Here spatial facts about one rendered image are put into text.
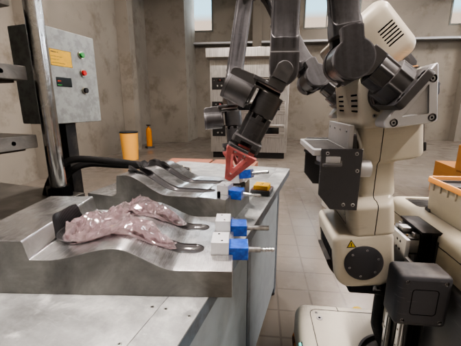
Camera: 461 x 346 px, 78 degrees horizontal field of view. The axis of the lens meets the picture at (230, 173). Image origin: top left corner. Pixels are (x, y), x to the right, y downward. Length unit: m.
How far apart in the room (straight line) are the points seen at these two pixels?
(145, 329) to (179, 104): 8.93
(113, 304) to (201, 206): 0.37
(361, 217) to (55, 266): 0.71
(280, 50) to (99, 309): 0.59
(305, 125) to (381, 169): 9.65
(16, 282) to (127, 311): 0.23
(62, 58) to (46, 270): 1.07
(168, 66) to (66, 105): 8.08
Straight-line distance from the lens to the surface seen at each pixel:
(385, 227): 0.87
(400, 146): 0.86
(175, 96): 9.36
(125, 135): 6.34
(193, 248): 0.63
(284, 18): 0.63
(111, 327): 0.56
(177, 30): 9.57
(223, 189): 0.84
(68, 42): 1.57
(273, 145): 6.30
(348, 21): 0.65
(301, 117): 10.44
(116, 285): 0.61
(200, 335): 0.75
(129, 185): 0.95
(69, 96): 1.53
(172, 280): 0.57
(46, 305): 0.65
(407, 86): 0.65
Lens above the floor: 1.15
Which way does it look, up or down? 13 degrees down
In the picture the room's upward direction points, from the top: straight up
